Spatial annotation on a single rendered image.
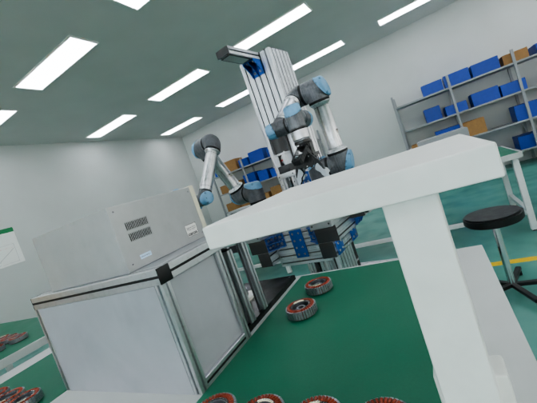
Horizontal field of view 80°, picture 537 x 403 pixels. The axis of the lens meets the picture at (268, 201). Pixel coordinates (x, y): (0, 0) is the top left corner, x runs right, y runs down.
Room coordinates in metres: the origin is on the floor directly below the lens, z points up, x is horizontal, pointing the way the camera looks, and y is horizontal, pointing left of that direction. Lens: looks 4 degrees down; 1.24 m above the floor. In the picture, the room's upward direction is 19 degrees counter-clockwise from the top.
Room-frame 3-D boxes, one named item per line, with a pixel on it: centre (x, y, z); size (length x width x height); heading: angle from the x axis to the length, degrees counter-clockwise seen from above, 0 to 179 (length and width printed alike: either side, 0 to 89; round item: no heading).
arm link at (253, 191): (2.16, 0.07, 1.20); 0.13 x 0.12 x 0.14; 45
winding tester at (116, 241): (1.20, 0.55, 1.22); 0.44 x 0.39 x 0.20; 62
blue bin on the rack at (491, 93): (6.00, -4.42, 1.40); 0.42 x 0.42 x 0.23; 62
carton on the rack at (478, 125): (6.15, -4.17, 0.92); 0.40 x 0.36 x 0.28; 152
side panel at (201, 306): (0.97, 0.29, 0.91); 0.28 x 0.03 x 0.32; 152
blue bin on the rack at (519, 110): (5.75, -4.88, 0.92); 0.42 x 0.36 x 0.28; 151
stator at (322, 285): (1.28, -0.08, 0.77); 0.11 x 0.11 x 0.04
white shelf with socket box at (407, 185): (0.54, -0.14, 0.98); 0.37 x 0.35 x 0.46; 62
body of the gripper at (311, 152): (1.37, -0.22, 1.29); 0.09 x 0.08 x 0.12; 144
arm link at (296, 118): (1.37, -0.22, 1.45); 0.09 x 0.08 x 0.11; 152
